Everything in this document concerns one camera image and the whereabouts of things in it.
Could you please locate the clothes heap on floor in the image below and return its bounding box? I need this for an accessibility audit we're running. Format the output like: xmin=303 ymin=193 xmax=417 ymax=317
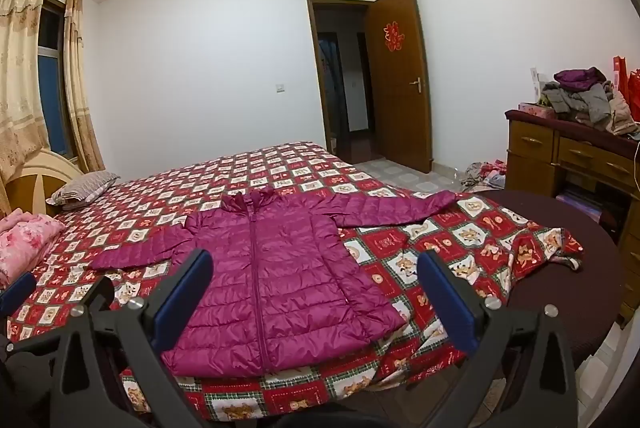
xmin=460 ymin=159 xmax=508 ymax=189

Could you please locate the brown door frame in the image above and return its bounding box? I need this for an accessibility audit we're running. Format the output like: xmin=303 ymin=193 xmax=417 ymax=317
xmin=306 ymin=0 xmax=373 ymax=154

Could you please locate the brown wooden dresser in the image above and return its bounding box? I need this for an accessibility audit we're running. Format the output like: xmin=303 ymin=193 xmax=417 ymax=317
xmin=504 ymin=108 xmax=640 ymax=329

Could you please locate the beige garment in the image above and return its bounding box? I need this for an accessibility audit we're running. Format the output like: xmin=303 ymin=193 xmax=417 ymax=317
xmin=607 ymin=91 xmax=640 ymax=136

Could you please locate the dark brown bed mattress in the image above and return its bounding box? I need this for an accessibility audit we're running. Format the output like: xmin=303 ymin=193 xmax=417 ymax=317
xmin=470 ymin=189 xmax=626 ymax=389

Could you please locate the magenta puffer jacket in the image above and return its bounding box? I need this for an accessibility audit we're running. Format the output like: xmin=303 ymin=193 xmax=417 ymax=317
xmin=89 ymin=187 xmax=466 ymax=379

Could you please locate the red printed patchwork blanket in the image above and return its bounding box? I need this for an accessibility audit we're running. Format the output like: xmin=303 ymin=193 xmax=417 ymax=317
xmin=7 ymin=141 xmax=585 ymax=424

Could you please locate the purple garment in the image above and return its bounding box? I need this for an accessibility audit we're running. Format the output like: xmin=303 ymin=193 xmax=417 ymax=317
xmin=554 ymin=67 xmax=608 ymax=93

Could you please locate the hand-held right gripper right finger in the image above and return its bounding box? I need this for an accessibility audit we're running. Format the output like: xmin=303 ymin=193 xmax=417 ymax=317
xmin=416 ymin=251 xmax=581 ymax=428

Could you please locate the red paper door decoration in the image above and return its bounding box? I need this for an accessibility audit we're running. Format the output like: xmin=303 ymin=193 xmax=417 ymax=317
xmin=383 ymin=21 xmax=405 ymax=52

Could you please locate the red paper bag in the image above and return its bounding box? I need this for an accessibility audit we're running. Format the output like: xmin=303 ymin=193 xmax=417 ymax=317
xmin=612 ymin=55 xmax=640 ymax=119

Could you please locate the beige wooden headboard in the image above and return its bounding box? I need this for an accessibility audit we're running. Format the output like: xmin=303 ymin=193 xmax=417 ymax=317
xmin=0 ymin=148 xmax=86 ymax=219

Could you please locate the dark framed window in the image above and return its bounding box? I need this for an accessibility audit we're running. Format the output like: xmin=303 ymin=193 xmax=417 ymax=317
xmin=37 ymin=0 xmax=78 ymax=159

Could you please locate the pink floral folded quilt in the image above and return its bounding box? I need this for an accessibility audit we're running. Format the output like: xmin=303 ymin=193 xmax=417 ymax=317
xmin=0 ymin=207 xmax=67 ymax=291

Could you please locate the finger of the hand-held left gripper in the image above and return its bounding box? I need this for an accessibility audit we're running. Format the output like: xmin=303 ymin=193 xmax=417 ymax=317
xmin=7 ymin=277 xmax=117 ymax=351
xmin=0 ymin=275 xmax=37 ymax=315

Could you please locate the beige patterned curtain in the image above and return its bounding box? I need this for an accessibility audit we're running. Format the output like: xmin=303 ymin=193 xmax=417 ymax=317
xmin=0 ymin=0 xmax=51 ymax=219
xmin=62 ymin=0 xmax=106 ymax=174

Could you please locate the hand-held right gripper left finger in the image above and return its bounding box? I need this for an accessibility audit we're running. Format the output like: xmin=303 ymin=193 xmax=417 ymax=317
xmin=50 ymin=249 xmax=216 ymax=428

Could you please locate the brown cardboard box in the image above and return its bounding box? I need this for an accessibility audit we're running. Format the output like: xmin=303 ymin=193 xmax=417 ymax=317
xmin=364 ymin=0 xmax=433 ymax=174

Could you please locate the grey clothes heap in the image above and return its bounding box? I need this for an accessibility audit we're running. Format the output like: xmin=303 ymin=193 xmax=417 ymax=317
xmin=539 ymin=81 xmax=616 ymax=125

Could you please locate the white small box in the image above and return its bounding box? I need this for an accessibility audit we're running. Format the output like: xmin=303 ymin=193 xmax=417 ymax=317
xmin=530 ymin=67 xmax=551 ymax=104

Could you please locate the striped grey pillow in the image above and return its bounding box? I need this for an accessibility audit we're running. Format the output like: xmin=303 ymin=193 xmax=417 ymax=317
xmin=46 ymin=171 xmax=122 ymax=209

